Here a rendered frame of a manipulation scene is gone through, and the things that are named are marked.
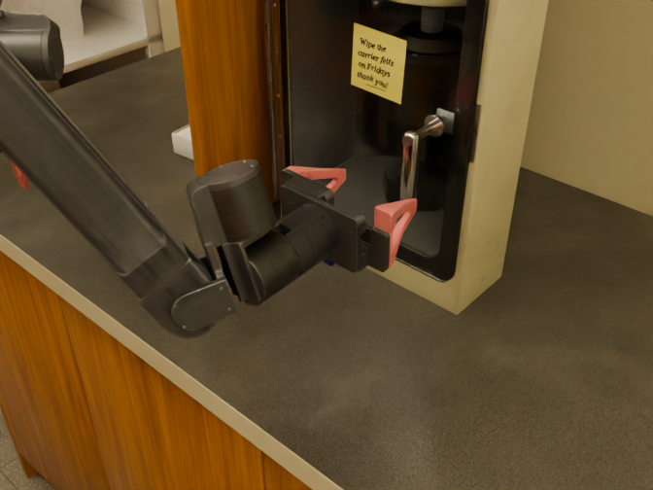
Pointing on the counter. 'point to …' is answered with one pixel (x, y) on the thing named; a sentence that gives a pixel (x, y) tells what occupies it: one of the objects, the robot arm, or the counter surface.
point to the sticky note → (378, 62)
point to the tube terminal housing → (490, 157)
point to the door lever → (433, 125)
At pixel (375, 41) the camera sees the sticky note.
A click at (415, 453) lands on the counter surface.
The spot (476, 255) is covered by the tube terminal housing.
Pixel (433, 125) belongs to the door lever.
